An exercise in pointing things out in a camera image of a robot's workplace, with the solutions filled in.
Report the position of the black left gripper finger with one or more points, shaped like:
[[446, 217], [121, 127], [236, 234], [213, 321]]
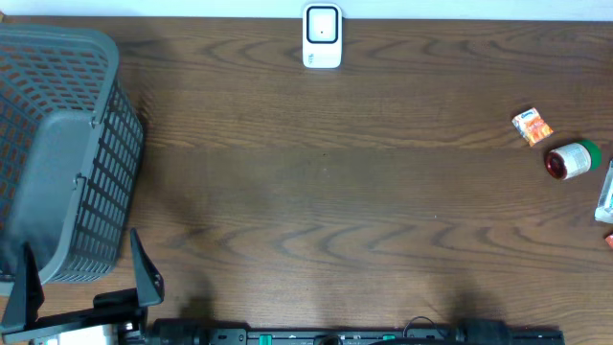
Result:
[[149, 281], [26, 296]]

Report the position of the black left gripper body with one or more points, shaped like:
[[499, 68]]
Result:
[[118, 310]]

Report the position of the orange small carton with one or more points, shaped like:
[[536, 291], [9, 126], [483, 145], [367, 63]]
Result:
[[531, 126]]

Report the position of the white jar green lid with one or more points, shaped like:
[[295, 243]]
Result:
[[573, 159]]

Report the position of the white blue medicine box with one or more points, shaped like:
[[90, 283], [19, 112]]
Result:
[[603, 211]]

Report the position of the red chocolate bar wrapper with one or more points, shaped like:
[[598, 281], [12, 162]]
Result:
[[609, 240]]

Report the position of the white barcode scanner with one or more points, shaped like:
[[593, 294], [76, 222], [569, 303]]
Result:
[[322, 36]]

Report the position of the dark grey plastic basket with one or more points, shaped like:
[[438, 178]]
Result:
[[71, 148]]

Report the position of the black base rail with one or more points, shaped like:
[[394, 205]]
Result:
[[419, 330]]

